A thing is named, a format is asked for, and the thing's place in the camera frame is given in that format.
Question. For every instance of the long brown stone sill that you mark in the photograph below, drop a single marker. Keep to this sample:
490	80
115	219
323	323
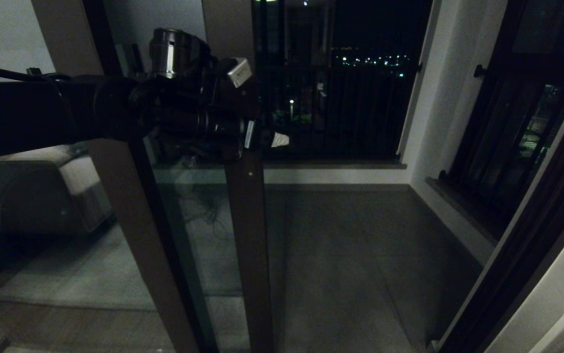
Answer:
336	165

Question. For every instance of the short brown stone sill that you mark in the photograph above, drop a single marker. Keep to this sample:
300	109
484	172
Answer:
463	210

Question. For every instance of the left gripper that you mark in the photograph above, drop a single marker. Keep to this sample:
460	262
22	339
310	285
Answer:
193	122

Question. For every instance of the black balcony railing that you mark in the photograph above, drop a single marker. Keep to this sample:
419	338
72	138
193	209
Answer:
360	113

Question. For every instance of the sliding glass door brown frame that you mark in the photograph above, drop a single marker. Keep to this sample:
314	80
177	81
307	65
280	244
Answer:
251	245

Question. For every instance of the grey rug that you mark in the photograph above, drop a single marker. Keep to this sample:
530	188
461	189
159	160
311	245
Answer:
76	274

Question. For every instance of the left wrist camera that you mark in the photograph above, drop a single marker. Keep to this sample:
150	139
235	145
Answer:
239	72

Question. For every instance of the fixed glass panel brown frame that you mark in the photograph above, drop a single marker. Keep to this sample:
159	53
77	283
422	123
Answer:
137	220

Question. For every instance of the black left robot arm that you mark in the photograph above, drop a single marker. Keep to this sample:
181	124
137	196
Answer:
27	117

